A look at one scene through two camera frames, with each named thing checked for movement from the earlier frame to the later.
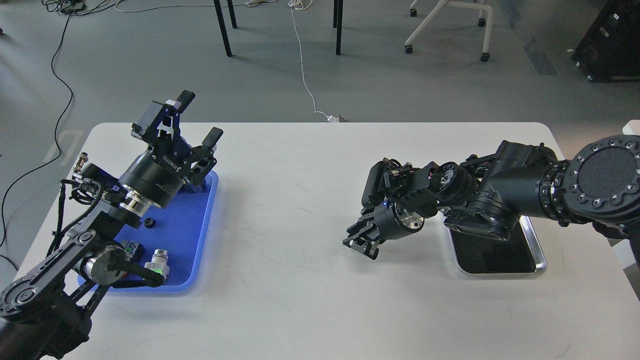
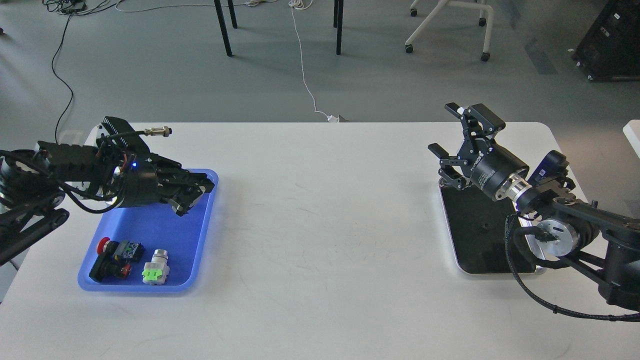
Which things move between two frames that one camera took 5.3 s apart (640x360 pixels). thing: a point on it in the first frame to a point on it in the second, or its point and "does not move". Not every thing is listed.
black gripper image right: [391, 220] to [493, 164]
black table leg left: [226, 38] does not move
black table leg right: [339, 21] does not move
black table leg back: [232, 13] does not move
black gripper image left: [156, 174] to [145, 171]
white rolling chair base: [488, 23] does not move
